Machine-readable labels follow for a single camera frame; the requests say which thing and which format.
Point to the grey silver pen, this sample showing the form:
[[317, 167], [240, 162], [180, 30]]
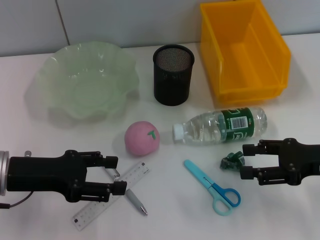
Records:
[[136, 202]]

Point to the pale green wavy fruit bowl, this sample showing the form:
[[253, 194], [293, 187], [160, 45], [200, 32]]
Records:
[[82, 82]]

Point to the green plastic wrapper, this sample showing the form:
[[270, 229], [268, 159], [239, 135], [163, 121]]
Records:
[[231, 161]]

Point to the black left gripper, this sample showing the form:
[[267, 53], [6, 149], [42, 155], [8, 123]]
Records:
[[45, 175]]

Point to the blue teal scissors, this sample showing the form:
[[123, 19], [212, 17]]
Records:
[[200, 175]]

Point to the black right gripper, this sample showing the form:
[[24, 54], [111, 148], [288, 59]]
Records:
[[300, 160]]

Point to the yellow plastic bin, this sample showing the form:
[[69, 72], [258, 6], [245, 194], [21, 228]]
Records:
[[250, 62]]

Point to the clear green-label water bottle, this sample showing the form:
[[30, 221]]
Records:
[[205, 127]]

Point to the black mesh pen holder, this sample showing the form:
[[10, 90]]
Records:
[[172, 82]]

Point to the pink toy peach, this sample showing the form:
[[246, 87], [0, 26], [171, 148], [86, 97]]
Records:
[[140, 140]]

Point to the clear plastic ruler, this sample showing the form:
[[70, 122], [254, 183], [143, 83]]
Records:
[[135, 175]]

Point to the left gripper silver connector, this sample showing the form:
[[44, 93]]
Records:
[[28, 153]]

